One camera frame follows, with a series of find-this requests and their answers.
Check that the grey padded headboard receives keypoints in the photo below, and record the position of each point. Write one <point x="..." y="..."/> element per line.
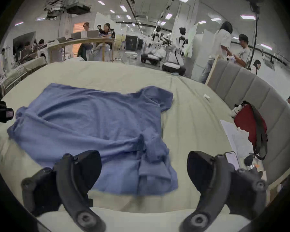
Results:
<point x="244" y="86"/>

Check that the black and white plush toy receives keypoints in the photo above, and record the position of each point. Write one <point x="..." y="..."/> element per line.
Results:
<point x="237" y="109"/>

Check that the wooden table with laptops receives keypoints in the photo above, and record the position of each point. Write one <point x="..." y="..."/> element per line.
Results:
<point x="87" y="41"/>

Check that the bed with beige sheet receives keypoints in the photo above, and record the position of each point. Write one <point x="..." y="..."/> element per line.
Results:
<point x="195" y="119"/>

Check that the white paper sheets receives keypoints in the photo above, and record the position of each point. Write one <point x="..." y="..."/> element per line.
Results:
<point x="234" y="136"/>

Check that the white humanoid robot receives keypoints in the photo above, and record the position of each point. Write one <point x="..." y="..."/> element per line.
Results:
<point x="153" y="49"/>
<point x="175" y="59"/>

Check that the smartphone with lit screen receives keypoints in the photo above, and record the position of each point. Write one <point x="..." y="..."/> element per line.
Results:
<point x="232" y="159"/>

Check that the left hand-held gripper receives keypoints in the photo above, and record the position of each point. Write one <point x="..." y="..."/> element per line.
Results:
<point x="1" y="113"/>

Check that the group of people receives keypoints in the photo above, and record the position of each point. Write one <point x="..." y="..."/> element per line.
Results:
<point x="29" y="51"/>

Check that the small white card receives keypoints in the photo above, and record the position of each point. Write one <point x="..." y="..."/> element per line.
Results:
<point x="206" y="96"/>

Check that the blue shirt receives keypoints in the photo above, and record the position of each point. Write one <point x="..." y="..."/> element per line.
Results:
<point x="87" y="119"/>

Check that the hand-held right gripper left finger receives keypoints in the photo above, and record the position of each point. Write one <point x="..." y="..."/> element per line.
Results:
<point x="70" y="177"/>

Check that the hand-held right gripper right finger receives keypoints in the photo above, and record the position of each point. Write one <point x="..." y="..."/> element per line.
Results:
<point x="217" y="177"/>

